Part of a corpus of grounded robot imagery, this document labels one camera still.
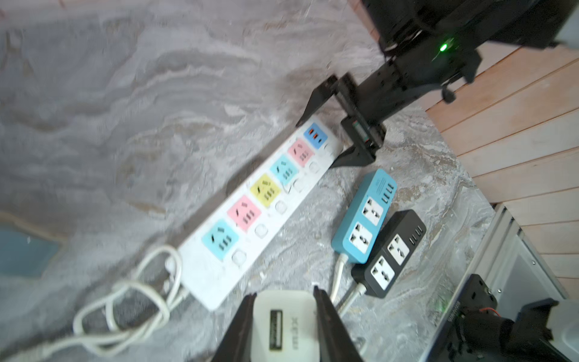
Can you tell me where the black power strip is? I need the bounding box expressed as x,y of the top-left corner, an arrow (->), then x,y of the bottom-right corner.
351,210 -> 427,299

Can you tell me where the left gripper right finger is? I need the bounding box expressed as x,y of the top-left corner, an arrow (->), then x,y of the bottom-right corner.
313,287 -> 363,362

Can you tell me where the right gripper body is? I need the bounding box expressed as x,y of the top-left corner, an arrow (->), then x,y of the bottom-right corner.
336,40 -> 482,154

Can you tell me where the white power strip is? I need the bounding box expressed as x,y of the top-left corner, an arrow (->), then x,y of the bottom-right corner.
177,117 -> 344,311

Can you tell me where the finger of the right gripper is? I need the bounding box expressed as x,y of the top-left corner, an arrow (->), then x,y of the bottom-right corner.
296,75 -> 346,128
330,144 -> 377,169

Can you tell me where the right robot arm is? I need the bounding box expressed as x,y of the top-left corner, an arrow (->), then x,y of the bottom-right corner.
300,0 -> 578,167

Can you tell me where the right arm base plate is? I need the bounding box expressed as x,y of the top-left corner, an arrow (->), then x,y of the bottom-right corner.
425,274 -> 578,361

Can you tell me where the white MIX charger plug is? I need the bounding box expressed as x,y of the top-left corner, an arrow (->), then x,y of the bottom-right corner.
250,291 -> 321,361

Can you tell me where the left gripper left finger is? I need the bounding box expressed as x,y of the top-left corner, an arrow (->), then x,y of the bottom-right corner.
211,294 -> 257,362

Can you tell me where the white plug cable of strip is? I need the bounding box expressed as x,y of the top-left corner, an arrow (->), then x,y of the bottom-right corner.
0,243 -> 191,362

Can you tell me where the teal power strip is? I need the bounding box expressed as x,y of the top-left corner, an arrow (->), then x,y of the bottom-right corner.
331,169 -> 397,264

